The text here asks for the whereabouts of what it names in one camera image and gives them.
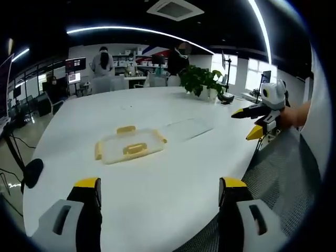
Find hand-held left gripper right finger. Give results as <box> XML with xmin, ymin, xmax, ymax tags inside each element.
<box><xmin>218</xmin><ymin>177</ymin><xmax>290</xmax><ymax>252</ymax></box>

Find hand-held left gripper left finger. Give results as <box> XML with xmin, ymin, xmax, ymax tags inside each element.
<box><xmin>31</xmin><ymin>177</ymin><xmax>103</xmax><ymax>252</ymax></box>

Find clear box with yellow buckles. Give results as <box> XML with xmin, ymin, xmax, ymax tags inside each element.
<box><xmin>94</xmin><ymin>125</ymin><xmax>168</xmax><ymax>165</ymax></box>

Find person's right hand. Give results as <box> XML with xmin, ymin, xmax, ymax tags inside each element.
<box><xmin>277</xmin><ymin>105</ymin><xmax>300</xmax><ymax>131</ymax></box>

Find thin black stand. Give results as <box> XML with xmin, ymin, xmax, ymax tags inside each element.
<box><xmin>256</xmin><ymin>73</ymin><xmax>266</xmax><ymax>103</ymax></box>

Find black and white headset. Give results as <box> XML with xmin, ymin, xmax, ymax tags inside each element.
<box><xmin>217</xmin><ymin>92</ymin><xmax>236</xmax><ymax>106</ymax></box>

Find grey mesh office chair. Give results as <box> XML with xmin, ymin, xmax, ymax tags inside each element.
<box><xmin>173</xmin><ymin>128</ymin><xmax>325</xmax><ymax>252</ymax></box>

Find black padded chair armrest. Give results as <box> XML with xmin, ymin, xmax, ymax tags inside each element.
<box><xmin>24</xmin><ymin>158</ymin><xmax>44</xmax><ymax>189</ymax></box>

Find green potted plant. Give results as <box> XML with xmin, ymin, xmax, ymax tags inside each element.
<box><xmin>179</xmin><ymin>65</ymin><xmax>227</xmax><ymax>101</ymax></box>

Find clear plastic lid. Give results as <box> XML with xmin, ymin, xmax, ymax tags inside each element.
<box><xmin>162</xmin><ymin>117</ymin><xmax>214</xmax><ymax>140</ymax></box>

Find curved ceiling light strip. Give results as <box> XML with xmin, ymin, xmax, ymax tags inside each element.
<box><xmin>247</xmin><ymin>0</ymin><xmax>273</xmax><ymax>65</ymax></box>

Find black office chair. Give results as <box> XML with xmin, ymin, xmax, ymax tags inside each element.
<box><xmin>38</xmin><ymin>90</ymin><xmax>65</xmax><ymax>118</ymax></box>

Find ceiling air conditioner vent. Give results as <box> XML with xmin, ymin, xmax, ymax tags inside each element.
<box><xmin>146</xmin><ymin>0</ymin><xmax>206</xmax><ymax>22</ymax></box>

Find long ceiling light strip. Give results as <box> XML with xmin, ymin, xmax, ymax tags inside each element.
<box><xmin>66</xmin><ymin>25</ymin><xmax>214</xmax><ymax>55</ymax></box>

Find monitor with red screen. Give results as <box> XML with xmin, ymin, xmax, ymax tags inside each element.
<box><xmin>65</xmin><ymin>57</ymin><xmax>87</xmax><ymax>73</ymax></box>

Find short ceiling light strip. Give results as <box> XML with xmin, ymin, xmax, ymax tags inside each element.
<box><xmin>11</xmin><ymin>47</ymin><xmax>30</xmax><ymax>61</ymax></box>

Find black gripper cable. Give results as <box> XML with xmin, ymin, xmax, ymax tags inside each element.
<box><xmin>255</xmin><ymin>130</ymin><xmax>272</xmax><ymax>153</ymax></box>

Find black camera stand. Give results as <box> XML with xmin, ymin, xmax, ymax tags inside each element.
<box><xmin>222</xmin><ymin>49</ymin><xmax>234</xmax><ymax>93</ymax></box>

